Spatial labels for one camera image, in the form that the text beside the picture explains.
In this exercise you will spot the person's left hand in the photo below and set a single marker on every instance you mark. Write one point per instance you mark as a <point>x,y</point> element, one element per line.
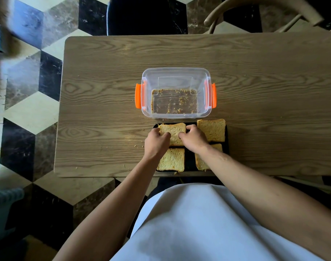
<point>154,145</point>

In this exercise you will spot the person's right hand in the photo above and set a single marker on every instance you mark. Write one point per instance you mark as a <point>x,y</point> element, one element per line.
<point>194,141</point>

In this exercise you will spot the person's right thumb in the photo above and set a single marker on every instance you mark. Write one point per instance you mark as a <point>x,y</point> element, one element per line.
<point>182,136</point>

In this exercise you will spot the person's left thumb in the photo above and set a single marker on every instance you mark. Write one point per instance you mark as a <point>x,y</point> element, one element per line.
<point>166,136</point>

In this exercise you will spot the toasted bread slice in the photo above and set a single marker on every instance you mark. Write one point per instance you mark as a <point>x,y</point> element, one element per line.
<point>212,130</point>
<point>171,159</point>
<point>202,164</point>
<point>175,133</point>

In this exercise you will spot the person's right forearm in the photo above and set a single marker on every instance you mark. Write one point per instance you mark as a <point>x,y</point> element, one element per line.
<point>263,192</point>

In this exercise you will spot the person's left forearm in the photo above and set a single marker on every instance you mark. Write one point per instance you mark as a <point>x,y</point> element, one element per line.
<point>111,214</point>

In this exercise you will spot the black baking tray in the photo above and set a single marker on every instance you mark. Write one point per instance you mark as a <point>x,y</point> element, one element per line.
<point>190,160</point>

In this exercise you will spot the bread crumbs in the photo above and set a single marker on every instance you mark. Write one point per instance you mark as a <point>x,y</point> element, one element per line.
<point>174,101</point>

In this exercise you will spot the white shirt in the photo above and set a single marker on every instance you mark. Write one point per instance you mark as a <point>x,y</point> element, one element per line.
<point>203,228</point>

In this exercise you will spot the black chair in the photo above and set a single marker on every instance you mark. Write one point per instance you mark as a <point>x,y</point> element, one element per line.
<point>146,16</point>

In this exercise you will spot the light wooden chair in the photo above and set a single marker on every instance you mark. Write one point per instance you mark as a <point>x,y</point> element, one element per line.
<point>263,1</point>

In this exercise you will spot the grey-blue plastic basket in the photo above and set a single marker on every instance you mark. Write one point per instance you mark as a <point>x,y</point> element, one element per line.
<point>3,212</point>

